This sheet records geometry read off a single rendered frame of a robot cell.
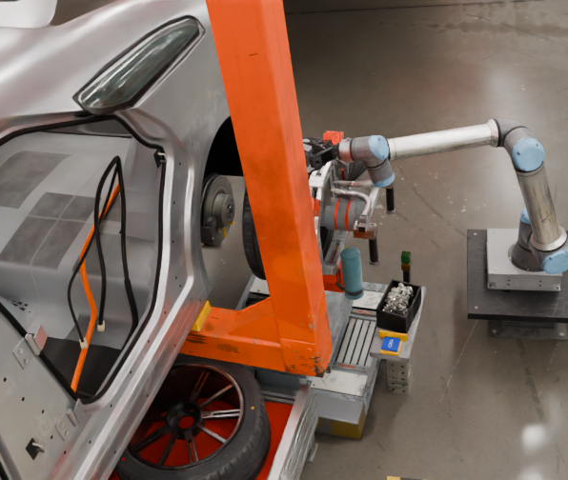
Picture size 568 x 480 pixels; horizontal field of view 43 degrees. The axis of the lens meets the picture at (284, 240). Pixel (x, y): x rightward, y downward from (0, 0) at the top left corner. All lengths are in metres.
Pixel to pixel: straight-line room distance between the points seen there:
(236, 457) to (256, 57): 1.53
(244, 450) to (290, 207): 1.01
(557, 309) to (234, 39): 2.11
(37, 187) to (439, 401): 2.12
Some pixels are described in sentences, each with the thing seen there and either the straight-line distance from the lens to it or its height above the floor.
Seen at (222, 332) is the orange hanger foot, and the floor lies 0.68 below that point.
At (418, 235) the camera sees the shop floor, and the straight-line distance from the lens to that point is 4.30.
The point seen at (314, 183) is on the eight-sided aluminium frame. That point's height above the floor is 1.11.
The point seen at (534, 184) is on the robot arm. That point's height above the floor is 1.03.
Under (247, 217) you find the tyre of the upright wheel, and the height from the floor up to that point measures 1.03.
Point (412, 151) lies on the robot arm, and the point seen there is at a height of 1.19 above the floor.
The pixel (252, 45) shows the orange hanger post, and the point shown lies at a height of 1.99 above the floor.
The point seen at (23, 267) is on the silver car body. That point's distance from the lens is 3.16.
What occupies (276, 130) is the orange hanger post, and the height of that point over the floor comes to 1.72.
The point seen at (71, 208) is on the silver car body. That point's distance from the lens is 3.27.
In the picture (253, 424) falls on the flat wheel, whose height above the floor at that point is 0.50.
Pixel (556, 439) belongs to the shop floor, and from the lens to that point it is 3.46.
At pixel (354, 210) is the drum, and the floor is 0.91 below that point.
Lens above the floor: 2.87
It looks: 41 degrees down
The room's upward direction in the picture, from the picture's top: 11 degrees counter-clockwise
